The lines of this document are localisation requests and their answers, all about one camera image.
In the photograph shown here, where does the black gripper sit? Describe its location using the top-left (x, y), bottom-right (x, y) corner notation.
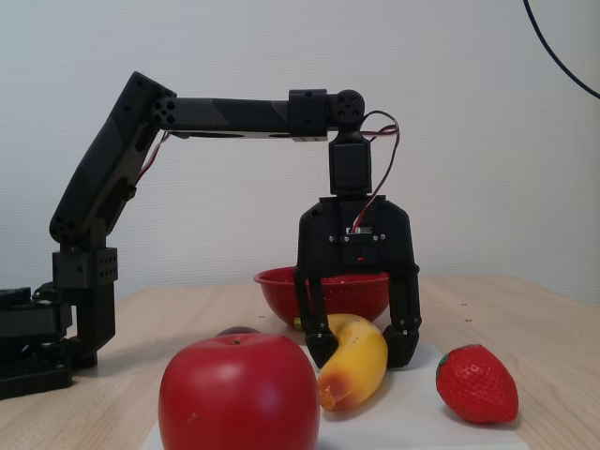
top-left (293, 194), bottom-right (422, 371)

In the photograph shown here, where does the yellow toy banana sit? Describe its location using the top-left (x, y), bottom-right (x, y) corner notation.
top-left (293, 312), bottom-right (390, 413)

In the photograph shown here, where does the red speckled bowl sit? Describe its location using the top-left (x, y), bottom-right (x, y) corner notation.
top-left (253, 265), bottom-right (392, 332)

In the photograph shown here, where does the white paper sheet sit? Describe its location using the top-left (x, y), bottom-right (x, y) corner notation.
top-left (140, 343), bottom-right (532, 450)

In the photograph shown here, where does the red toy strawberry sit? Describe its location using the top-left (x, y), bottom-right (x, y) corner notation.
top-left (435, 343), bottom-right (520, 426)

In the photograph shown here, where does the red toy apple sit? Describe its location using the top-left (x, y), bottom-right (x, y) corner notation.
top-left (157, 333), bottom-right (322, 450)

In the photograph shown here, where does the red white servo cable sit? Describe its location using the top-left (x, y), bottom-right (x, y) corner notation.
top-left (134, 130), bottom-right (173, 188)
top-left (352, 110), bottom-right (401, 235)

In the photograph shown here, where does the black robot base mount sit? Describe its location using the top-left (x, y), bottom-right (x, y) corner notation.
top-left (0, 280), bottom-right (75, 400)

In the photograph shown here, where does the thin black hanging cable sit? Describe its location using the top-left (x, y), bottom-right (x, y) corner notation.
top-left (521, 0), bottom-right (600, 101)

